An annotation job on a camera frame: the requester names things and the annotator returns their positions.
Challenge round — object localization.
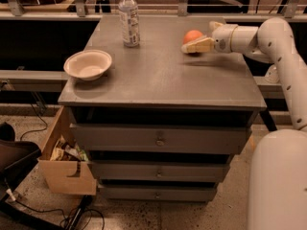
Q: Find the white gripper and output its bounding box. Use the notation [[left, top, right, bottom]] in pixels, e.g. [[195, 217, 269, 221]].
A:
[[181, 21, 237, 54]]

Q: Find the orange fruit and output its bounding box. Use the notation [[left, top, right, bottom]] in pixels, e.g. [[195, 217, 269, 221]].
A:
[[183, 30, 203, 44]]

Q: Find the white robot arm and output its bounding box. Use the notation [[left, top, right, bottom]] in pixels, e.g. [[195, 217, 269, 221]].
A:
[[181, 17, 307, 230]]

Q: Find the clear plastic water bottle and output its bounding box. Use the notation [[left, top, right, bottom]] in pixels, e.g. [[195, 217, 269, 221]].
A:
[[118, 0, 140, 47]]

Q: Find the metal railing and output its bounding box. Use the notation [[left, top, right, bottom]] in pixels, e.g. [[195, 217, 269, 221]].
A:
[[0, 0, 307, 21]]

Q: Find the grey drawer cabinet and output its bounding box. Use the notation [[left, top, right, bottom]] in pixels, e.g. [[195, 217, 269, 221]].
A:
[[59, 15, 266, 201]]

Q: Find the white paper bowl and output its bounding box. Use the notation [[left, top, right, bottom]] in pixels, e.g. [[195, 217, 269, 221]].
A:
[[63, 50, 112, 81]]

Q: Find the wooden box with snacks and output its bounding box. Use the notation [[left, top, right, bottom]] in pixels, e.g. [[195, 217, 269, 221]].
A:
[[38, 106, 96, 196]]

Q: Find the black chair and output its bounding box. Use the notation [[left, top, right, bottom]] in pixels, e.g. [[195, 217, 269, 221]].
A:
[[0, 122, 41, 202]]

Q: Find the black floor cable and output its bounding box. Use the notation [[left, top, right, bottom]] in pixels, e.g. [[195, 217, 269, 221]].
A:
[[6, 189, 106, 230]]

